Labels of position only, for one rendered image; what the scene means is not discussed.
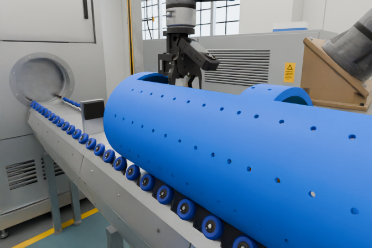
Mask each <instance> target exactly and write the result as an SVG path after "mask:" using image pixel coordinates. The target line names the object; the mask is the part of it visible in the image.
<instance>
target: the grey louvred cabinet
mask: <svg viewBox="0 0 372 248"><path fill-rule="evenodd" d="M337 35H338V33H335V32H330V31H327V30H322V29H311V30H293V31H282V32H264V33H245V34H227V35H208V36H198V37H188V38H191V39H195V40H196V41H197V42H198V43H199V44H200V45H202V46H203V47H204V48H205V49H206V50H207V51H208V52H210V53H211V54H212V55H214V56H215V57H216V58H217V59H218V60H219V61H220V64H219V65H218V67H217V69H216V71H205V70H202V69H201V68H200V69H201V74H202V81H201V90H208V91H215V92H222V93H227V94H234V95H240V94H241V93H242V92H243V91H245V90H246V89H248V88H249V87H251V86H253V85H257V84H271V85H282V86H293V87H300V84H301V74H302V64H303V53H304V43H303V39H304V38H305V37H308V38H310V37H312V38H315V39H321V40H330V39H332V38H334V37H335V36H337ZM166 52H167V44H166V38H160V39H143V66H144V72H152V73H158V54H163V53H166Z"/></svg>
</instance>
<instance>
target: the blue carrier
mask: <svg viewBox="0 0 372 248"><path fill-rule="evenodd" d="M282 123H283V124H282ZM313 130H314V131H313ZM104 131H105V135H106V138H107V140H108V142H109V144H110V146H111V147H112V148H113V149H114V150H115V151H116V152H117V153H118V154H119V155H121V156H123V157H124V158H126V159H128V160H129V161H130V162H132V163H134V164H135V165H137V166H139V167H140V168H142V169H143V170H145V171H146V172H148V173H149V174H151V175H153V176H154V177H156V178H157V179H159V180H161V181H162V182H163V183H166V184H167V185H168V186H170V187H172V188H173V189H175V190H176V191H178V192H180V193H181V194H183V195H184V196H186V197H187V198H189V199H191V200H192V201H194V202H195V203H197V204H199V205H200V206H202V207H203V208H205V209H206V210H208V211H210V212H211V213H213V214H214V215H216V216H218V217H219V218H221V219H223V220H224V221H225V222H227V223H229V224H230V225H232V226H233V227H235V228H237V229H238V230H240V231H241V232H243V233H244V234H246V235H247V236H249V237H251V238H252V239H254V240H256V241H257V242H259V243H260V244H262V245H263V246H265V247H267V248H372V115H365V114H360V113H353V112H346V111H339V110H332V109H328V108H321V107H314V106H313V103H312V100H311V98H310V96H309V95H308V94H307V92H306V91H304V90H303V89H302V88H300V87H293V86H282V85H271V84H257V85H253V86H251V87H249V88H248V89H246V90H245V91H243V92H242V93H241V94H240V95H234V94H227V93H222V92H215V91H208V90H201V89H194V88H189V87H182V86H175V85H169V82H168V77H167V76H163V75H162V74H158V73H152V72H141V73H136V74H133V75H131V76H129V77H127V78H126V79H124V80H123V81H122V82H120V83H119V84H118V85H117V86H116V88H115V89H114V90H113V92H112V93H111V95H110V97H109V98H108V101H107V104H106V107H105V111H104ZM351 138H354V139H351ZM214 154H215V156H214ZM230 160H231V162H230ZM250 168H251V171H250ZM278 178H279V179H280V182H278V181H277V179H278ZM311 192H314V193H315V197H313V196H312V195H311Z"/></svg>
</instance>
